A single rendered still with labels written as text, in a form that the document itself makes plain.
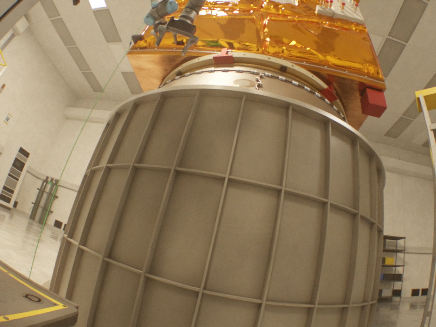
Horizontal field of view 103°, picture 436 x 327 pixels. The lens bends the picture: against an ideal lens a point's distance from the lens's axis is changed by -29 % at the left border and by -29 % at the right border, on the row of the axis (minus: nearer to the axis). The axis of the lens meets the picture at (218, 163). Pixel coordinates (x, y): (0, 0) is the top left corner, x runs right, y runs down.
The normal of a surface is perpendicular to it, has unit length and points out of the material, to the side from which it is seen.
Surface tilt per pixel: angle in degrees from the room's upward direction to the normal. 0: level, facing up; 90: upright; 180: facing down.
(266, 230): 90
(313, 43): 91
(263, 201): 90
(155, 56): 180
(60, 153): 90
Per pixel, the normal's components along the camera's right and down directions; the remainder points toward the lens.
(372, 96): -0.07, -0.43
